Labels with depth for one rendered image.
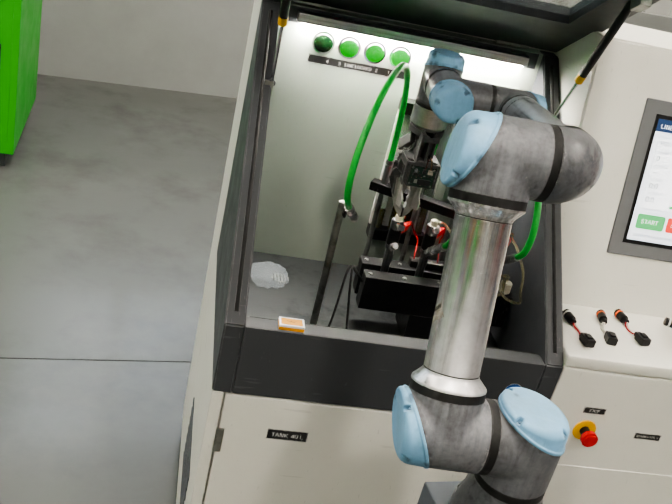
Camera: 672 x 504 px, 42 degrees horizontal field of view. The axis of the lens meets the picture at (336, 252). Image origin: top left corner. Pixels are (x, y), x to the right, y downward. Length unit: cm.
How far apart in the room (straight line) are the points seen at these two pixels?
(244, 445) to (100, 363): 136
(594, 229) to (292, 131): 73
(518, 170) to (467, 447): 41
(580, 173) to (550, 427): 37
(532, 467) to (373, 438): 58
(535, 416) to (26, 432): 185
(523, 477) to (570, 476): 70
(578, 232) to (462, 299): 78
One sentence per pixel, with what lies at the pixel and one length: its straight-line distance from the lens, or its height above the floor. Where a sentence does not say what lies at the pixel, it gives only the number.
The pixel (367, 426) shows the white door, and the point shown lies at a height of 75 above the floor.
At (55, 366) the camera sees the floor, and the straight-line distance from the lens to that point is 314.
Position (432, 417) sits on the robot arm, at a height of 111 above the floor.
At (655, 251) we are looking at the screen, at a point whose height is 113.
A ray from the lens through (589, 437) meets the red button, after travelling 197.
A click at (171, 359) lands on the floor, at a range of 322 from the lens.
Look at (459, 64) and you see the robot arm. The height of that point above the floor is 147.
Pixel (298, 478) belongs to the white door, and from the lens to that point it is 194.
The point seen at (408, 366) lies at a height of 91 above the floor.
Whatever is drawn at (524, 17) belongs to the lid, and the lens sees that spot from 198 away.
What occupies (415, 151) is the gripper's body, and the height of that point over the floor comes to 128.
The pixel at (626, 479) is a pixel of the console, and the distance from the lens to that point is 214.
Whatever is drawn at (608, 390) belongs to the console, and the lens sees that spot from 196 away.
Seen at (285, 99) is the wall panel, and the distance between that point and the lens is 207.
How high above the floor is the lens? 187
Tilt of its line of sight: 27 degrees down
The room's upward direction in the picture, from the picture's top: 14 degrees clockwise
